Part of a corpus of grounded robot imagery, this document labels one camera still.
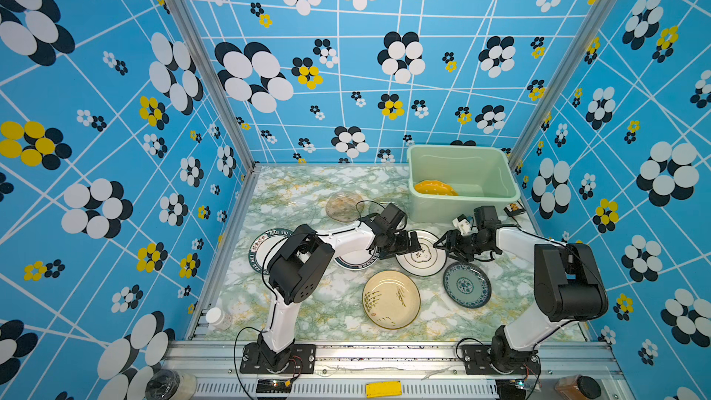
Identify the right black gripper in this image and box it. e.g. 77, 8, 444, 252
432, 230, 488, 261

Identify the white black rimmed plate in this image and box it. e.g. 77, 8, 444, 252
396, 230, 447, 277

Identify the green rimmed white plate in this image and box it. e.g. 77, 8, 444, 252
334, 249, 379, 270

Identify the yellow polka dot plate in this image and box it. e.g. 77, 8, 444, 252
414, 180, 458, 196

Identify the greenish clear glass plate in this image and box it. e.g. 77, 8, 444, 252
367, 200, 385, 215

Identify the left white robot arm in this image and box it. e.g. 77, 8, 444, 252
257, 204, 421, 370

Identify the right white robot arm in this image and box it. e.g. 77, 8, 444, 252
434, 206, 609, 373

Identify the light green plastic bin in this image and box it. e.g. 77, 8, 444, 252
407, 144, 520, 223

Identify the blue patterned plate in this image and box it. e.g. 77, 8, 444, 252
443, 263, 493, 309

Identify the beige bamboo pattern plate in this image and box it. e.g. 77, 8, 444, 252
362, 270, 421, 330

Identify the small black orange device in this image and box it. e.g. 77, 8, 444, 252
504, 203, 526, 218

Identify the brownish clear glass plate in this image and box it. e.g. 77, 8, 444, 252
325, 192, 363, 223

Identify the brown jar black lid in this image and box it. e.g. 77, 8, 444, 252
555, 374, 602, 400

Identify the clear glass lid jar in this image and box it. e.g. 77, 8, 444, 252
146, 370, 197, 400

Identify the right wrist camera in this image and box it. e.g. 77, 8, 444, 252
453, 215, 473, 236

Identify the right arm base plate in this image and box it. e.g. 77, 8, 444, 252
455, 344, 541, 378

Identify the yellow tag on rail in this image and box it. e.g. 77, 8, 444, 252
366, 381, 403, 399

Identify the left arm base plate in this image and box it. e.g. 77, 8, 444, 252
237, 343, 317, 375

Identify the aluminium front rail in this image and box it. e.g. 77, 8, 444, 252
165, 341, 634, 399

